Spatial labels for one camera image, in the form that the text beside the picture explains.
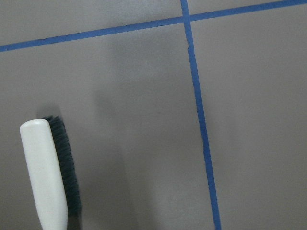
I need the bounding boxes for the beige hand brush black bristles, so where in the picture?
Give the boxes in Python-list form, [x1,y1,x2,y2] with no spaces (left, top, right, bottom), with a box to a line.
[20,116,82,230]

